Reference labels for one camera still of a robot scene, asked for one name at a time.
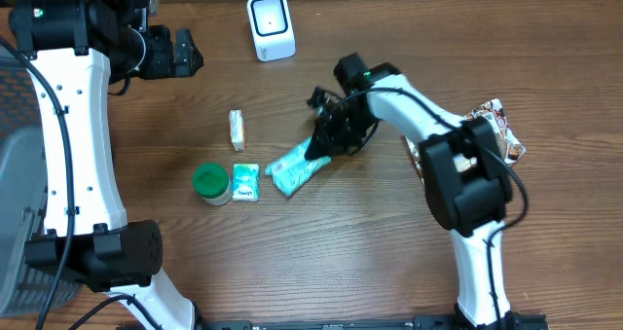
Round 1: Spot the teal crinkled wrapper packet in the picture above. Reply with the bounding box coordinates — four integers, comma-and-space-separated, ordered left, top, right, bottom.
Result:
265, 137, 332, 197

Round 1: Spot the orange tissue pack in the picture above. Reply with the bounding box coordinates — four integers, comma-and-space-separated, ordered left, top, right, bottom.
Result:
229, 110, 245, 152

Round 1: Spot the teal tissue pack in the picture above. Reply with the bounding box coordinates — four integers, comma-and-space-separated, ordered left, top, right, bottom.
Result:
233, 164, 260, 202

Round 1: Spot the green lid jar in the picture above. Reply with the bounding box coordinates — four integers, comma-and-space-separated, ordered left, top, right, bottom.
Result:
192, 163, 233, 206

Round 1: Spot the beige snack pouch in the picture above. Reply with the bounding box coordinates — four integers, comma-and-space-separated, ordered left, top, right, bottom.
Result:
403, 98, 527, 186

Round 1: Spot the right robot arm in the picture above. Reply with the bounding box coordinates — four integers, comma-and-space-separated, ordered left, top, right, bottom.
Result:
305, 54, 512, 329

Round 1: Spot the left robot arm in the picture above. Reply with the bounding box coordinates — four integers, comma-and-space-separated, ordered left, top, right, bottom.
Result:
9, 0, 204, 329

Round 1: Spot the white barcode scanner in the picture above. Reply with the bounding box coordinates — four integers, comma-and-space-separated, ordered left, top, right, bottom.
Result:
246, 0, 296, 62

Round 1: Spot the grey plastic shopping basket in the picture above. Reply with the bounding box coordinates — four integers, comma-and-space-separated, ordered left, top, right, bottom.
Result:
1, 50, 54, 317

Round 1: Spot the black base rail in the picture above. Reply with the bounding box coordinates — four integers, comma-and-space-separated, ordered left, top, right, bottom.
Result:
197, 312, 549, 330

